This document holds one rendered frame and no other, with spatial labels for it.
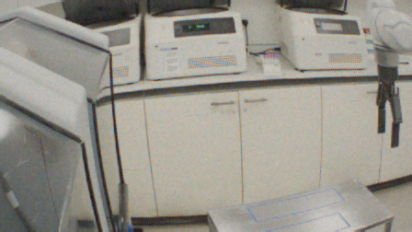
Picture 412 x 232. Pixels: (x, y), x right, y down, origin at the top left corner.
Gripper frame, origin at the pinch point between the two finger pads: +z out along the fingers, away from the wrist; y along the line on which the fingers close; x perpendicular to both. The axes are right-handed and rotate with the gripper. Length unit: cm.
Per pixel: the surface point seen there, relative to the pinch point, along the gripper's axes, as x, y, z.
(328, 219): 9, 32, 38
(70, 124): 76, -43, -23
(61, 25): 91, 44, -32
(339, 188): -1, 58, 38
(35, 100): 83, -42, -28
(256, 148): 9, 219, 73
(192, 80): 42, 217, 31
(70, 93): 78, -28, -25
